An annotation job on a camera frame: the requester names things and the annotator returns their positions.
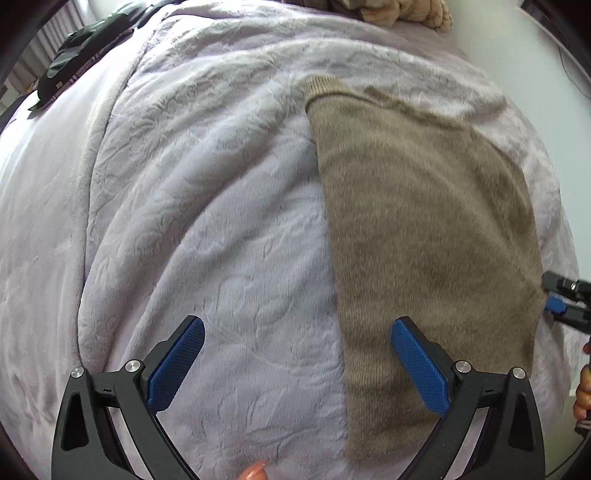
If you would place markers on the person's left hand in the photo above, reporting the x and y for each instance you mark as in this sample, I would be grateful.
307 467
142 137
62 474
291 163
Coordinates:
253 472

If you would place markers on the beige knit sweater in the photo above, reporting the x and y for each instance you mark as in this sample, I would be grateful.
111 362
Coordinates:
415 230

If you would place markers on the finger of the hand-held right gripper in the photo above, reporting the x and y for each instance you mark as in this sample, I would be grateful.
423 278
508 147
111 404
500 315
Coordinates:
568 285
570 314

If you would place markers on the lavender textured blanket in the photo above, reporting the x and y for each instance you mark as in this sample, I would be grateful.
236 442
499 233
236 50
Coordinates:
194 207

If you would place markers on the beige plush blanket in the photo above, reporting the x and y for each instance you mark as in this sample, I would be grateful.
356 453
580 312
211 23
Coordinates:
401 11

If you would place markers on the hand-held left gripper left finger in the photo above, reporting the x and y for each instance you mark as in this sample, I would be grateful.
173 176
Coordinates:
178 364

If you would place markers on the dark clothes pile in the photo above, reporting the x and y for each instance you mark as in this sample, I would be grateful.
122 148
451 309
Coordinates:
78 55

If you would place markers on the person's right hand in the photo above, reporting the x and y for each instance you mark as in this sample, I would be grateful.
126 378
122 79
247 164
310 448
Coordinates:
584 387

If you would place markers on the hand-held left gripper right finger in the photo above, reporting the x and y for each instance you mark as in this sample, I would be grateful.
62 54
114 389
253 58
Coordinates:
422 364

